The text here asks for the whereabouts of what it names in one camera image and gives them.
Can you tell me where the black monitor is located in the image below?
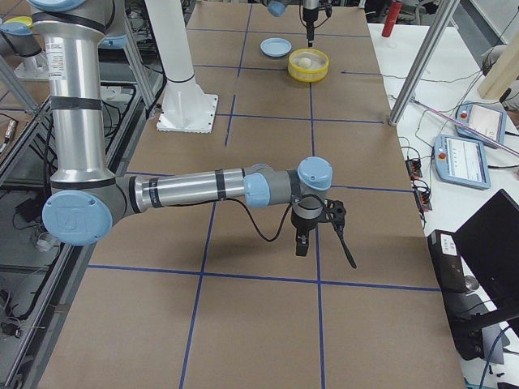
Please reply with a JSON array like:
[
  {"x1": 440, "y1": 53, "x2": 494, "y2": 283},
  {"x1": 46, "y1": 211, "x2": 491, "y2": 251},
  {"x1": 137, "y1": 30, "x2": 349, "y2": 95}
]
[{"x1": 449, "y1": 189, "x2": 518, "y2": 336}]

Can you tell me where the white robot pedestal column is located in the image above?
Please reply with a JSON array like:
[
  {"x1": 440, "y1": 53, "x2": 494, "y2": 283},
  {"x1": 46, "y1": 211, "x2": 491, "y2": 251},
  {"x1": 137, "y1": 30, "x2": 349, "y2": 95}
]
[{"x1": 145, "y1": 0, "x2": 218, "y2": 134}]

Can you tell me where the blue network cable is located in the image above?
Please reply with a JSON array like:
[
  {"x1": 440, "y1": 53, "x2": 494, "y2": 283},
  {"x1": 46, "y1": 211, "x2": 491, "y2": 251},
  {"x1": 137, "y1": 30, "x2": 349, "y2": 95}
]
[{"x1": 478, "y1": 326, "x2": 510, "y2": 389}]

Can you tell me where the background robot arm joint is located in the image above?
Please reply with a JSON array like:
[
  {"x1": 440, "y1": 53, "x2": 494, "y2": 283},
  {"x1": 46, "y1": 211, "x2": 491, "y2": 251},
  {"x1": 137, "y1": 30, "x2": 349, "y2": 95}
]
[{"x1": 1, "y1": 20, "x2": 47, "y2": 70}]

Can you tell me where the teach pendant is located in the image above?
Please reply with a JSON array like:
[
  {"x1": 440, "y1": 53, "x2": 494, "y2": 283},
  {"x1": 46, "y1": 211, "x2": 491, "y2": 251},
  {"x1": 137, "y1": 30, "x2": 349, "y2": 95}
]
[
  {"x1": 456, "y1": 101, "x2": 506, "y2": 144},
  {"x1": 433, "y1": 135, "x2": 491, "y2": 190}
]

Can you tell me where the white steamed bun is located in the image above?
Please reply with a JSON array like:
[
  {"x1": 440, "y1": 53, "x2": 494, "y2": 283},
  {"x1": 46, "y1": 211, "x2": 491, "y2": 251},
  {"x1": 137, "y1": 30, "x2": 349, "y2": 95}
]
[{"x1": 297, "y1": 57, "x2": 311, "y2": 69}]

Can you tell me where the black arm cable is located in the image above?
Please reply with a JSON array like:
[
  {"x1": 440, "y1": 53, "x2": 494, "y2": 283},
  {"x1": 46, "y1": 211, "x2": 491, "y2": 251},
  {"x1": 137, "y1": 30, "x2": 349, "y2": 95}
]
[{"x1": 221, "y1": 193, "x2": 329, "y2": 243}]

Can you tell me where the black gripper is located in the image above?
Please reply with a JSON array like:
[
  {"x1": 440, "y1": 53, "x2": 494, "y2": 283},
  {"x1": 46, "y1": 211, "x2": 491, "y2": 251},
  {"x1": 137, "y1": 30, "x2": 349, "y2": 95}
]
[
  {"x1": 300, "y1": 0, "x2": 331, "y2": 47},
  {"x1": 291, "y1": 201, "x2": 327, "y2": 256}
]

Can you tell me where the near teach pendant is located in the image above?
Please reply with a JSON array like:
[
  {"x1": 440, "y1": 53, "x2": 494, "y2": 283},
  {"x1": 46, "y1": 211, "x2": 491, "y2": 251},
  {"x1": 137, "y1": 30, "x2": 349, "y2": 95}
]
[{"x1": 433, "y1": 135, "x2": 491, "y2": 190}]

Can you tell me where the black desktop computer box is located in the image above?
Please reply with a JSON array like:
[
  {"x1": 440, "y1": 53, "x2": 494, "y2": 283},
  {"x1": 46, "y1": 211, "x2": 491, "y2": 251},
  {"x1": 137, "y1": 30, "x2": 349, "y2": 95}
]
[{"x1": 427, "y1": 229, "x2": 508, "y2": 361}]

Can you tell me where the light blue plate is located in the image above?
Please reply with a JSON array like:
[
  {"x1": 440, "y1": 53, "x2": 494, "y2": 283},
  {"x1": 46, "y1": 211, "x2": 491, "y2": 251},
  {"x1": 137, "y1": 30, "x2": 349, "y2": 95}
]
[{"x1": 259, "y1": 37, "x2": 292, "y2": 58}]

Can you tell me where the red bottle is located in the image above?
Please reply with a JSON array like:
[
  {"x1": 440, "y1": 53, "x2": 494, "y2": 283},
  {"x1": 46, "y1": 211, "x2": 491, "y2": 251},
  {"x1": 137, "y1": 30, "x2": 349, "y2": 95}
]
[{"x1": 381, "y1": 0, "x2": 402, "y2": 37}]

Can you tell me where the brown paper table cover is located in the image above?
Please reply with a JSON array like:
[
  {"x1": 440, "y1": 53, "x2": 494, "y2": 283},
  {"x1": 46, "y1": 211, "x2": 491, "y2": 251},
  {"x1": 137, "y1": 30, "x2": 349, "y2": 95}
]
[{"x1": 39, "y1": 2, "x2": 464, "y2": 388}]

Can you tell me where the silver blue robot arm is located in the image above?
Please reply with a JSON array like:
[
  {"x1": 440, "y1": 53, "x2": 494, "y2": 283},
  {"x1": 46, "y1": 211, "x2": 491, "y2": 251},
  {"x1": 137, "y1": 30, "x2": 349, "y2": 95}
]
[
  {"x1": 260, "y1": 0, "x2": 332, "y2": 48},
  {"x1": 31, "y1": 1, "x2": 345, "y2": 256}
]

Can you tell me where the far teach pendant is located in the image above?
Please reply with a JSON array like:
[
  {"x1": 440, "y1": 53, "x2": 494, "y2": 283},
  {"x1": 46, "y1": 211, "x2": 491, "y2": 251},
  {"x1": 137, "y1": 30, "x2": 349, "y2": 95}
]
[{"x1": 456, "y1": 101, "x2": 506, "y2": 144}]

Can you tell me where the yellow round steamer basket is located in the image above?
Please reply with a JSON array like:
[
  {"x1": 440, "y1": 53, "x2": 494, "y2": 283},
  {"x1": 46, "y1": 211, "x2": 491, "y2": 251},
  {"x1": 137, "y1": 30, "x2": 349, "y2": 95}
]
[{"x1": 288, "y1": 48, "x2": 329, "y2": 83}]

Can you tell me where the orange connector block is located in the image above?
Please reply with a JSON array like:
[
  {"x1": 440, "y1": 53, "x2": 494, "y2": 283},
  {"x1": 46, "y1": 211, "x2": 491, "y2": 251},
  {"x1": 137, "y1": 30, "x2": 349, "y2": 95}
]
[
  {"x1": 411, "y1": 179, "x2": 432, "y2": 212},
  {"x1": 403, "y1": 146, "x2": 422, "y2": 179}
]

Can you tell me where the lower orange connector block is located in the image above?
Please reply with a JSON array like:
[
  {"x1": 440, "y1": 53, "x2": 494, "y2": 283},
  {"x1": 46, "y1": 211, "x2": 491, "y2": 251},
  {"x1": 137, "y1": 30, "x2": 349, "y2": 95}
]
[{"x1": 411, "y1": 179, "x2": 432, "y2": 212}]

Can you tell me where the aluminium frame post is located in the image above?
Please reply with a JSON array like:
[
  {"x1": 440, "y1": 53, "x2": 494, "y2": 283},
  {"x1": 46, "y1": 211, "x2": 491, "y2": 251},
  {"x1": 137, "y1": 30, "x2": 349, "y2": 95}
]
[{"x1": 388, "y1": 0, "x2": 460, "y2": 126}]

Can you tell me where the upper orange connector block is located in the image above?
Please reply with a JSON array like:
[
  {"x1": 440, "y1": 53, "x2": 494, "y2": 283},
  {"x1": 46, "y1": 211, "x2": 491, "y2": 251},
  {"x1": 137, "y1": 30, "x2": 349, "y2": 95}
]
[{"x1": 403, "y1": 146, "x2": 422, "y2": 179}]

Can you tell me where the wooden beam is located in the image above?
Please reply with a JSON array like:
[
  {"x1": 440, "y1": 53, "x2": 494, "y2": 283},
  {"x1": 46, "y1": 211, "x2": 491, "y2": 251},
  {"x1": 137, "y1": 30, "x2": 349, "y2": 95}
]
[{"x1": 478, "y1": 33, "x2": 518, "y2": 100}]

